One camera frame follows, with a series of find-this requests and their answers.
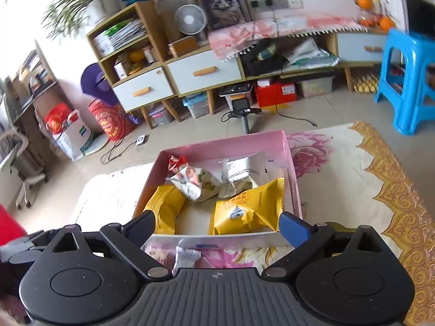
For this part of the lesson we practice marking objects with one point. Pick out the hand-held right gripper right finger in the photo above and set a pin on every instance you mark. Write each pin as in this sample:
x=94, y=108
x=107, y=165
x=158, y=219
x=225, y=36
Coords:
x=294, y=227

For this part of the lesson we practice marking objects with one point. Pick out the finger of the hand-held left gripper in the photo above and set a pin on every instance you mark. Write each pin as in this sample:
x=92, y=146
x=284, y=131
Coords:
x=20, y=249

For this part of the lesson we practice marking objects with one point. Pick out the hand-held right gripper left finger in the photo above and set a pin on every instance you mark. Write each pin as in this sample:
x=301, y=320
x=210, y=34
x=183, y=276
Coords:
x=142, y=227

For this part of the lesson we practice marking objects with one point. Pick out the plain yellow snack packet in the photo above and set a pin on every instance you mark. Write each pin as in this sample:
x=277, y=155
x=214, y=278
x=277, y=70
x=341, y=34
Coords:
x=166, y=207

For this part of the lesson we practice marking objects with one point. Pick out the yellow printed snack packet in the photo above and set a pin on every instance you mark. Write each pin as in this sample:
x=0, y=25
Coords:
x=244, y=210

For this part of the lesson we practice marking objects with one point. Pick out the white leaf print snack packet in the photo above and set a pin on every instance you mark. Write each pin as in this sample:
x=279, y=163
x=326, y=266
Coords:
x=195, y=183

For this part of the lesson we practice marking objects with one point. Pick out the red snack packet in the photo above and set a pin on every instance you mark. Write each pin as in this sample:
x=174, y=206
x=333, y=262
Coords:
x=176, y=163

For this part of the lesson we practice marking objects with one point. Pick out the white grey print packet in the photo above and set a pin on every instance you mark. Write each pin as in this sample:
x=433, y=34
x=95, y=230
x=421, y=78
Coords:
x=243, y=171

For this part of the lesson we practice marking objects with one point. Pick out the pink cardboard box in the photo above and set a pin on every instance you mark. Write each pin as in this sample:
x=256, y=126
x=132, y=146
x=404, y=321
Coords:
x=210, y=144

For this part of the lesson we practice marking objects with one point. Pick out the red cloth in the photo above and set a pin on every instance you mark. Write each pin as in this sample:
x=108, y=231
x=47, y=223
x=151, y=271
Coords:
x=10, y=224

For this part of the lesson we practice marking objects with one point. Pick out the silver snack packet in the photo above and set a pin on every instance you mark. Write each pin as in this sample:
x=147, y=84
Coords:
x=186, y=259

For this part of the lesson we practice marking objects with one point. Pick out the floral tablecloth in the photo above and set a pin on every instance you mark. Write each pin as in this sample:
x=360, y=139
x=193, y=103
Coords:
x=356, y=183

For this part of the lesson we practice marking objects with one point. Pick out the white office chair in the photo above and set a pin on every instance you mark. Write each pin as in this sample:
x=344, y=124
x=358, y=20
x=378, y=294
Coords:
x=18, y=166

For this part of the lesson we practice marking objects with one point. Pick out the white charger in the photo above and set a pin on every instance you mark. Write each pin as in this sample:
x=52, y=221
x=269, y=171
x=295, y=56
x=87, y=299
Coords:
x=141, y=140

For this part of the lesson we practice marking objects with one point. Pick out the round white base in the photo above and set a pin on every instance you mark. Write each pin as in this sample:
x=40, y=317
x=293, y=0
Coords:
x=97, y=146

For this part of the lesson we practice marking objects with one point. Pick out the red drum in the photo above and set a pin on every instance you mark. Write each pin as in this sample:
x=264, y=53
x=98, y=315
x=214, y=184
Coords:
x=110, y=120

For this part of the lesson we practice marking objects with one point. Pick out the white paper bag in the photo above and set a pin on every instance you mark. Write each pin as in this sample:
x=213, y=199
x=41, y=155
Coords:
x=73, y=139

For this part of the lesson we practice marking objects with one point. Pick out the blue lid storage box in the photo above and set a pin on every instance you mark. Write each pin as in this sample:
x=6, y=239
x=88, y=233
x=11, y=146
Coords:
x=197, y=107

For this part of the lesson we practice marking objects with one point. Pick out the red storage box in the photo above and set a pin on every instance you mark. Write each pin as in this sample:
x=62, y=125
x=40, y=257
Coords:
x=275, y=95

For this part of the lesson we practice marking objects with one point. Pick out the black handheld device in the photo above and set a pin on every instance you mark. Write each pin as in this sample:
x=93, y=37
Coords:
x=241, y=103

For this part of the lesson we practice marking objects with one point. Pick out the red gift bag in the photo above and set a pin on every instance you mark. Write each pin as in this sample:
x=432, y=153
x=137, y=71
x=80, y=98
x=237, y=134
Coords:
x=59, y=117

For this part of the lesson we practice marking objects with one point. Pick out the large clear storage box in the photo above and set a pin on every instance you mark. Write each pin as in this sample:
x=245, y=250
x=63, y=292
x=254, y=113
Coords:
x=316, y=86

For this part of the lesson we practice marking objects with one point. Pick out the small white carton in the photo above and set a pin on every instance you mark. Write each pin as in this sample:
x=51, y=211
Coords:
x=120, y=69

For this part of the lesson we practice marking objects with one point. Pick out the egg tray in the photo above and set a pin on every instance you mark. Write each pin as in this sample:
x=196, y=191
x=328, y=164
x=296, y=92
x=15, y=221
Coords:
x=365, y=83

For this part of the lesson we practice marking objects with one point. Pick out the black box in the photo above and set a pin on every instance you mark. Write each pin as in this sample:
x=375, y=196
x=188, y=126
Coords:
x=263, y=59

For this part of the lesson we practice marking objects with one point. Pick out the pile of white bags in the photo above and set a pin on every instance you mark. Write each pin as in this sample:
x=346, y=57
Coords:
x=309, y=54

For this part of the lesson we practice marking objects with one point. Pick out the wooden cabinet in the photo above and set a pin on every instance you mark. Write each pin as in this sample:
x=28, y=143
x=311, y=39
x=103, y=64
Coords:
x=210, y=57

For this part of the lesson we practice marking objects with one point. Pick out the blue plastic stool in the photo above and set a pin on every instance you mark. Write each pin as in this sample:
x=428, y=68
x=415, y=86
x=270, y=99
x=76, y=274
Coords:
x=407, y=81

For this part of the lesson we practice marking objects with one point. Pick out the brown cardboard box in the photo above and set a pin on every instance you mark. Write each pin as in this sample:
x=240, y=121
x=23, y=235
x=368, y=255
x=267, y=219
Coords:
x=183, y=46

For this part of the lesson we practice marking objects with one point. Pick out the stack of papers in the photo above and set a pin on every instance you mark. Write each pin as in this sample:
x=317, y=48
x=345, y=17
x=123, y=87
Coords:
x=122, y=35

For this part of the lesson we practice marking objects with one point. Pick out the pink floral cabinet cloth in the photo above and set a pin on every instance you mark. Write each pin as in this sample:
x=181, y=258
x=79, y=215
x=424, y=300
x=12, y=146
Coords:
x=282, y=29

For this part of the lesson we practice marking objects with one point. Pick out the small white desk fan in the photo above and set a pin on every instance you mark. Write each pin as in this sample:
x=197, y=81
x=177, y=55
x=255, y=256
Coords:
x=191, y=19

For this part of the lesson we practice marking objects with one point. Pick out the large white fan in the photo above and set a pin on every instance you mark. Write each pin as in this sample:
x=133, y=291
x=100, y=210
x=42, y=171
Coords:
x=166, y=6

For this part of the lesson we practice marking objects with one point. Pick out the orange fruit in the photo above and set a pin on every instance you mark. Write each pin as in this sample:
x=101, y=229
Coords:
x=363, y=1
x=386, y=23

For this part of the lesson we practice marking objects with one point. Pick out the potted green plant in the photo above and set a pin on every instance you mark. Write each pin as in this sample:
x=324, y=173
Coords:
x=78, y=0

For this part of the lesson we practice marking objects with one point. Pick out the framed animal picture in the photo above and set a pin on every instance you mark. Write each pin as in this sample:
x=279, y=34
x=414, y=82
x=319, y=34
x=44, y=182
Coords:
x=222, y=1

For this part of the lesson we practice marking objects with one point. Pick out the black monitor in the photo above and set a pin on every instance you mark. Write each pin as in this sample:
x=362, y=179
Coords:
x=421, y=13

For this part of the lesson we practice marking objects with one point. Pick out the wall power outlet strip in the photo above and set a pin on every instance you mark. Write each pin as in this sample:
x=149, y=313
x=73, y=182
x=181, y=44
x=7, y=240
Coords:
x=277, y=2

